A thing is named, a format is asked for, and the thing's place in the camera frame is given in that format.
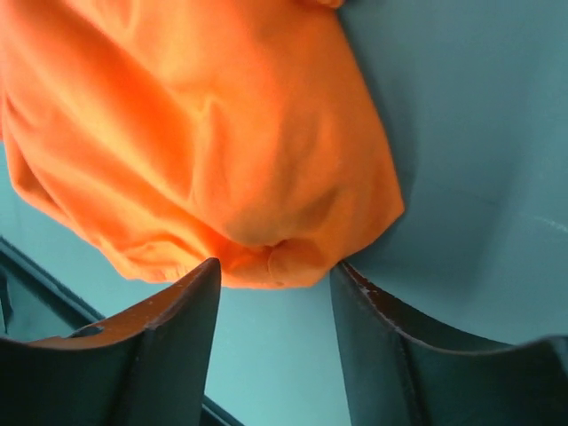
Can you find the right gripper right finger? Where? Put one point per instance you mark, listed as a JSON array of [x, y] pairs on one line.
[[402, 367]]

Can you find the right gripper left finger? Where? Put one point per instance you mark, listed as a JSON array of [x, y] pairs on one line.
[[146, 365]]

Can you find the orange t shirt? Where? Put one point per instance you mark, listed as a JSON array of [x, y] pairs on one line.
[[168, 132]]

